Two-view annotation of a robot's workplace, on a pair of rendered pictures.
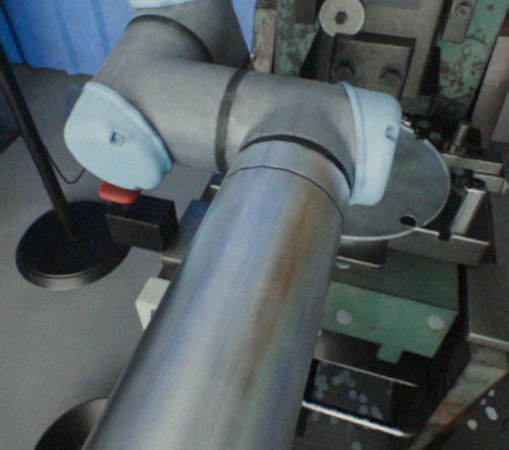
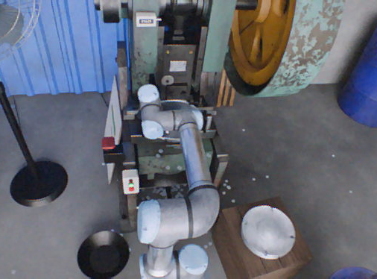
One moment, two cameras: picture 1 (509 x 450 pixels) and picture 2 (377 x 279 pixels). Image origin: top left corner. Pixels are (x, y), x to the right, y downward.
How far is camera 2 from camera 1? 84 cm
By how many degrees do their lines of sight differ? 24
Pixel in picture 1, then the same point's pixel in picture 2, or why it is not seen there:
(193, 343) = (194, 150)
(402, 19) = (182, 78)
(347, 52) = (170, 89)
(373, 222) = not seen: hidden behind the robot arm
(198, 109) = (169, 121)
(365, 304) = not seen: hidden behind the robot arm
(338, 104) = (192, 114)
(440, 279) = (206, 144)
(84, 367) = (75, 228)
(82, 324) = (64, 214)
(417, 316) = not seen: hidden behind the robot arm
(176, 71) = (162, 114)
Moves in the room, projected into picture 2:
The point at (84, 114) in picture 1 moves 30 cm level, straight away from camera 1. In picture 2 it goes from (150, 127) to (94, 89)
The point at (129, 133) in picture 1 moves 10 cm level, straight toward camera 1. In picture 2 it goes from (159, 127) to (179, 144)
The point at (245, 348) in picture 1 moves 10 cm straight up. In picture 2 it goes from (199, 149) to (203, 127)
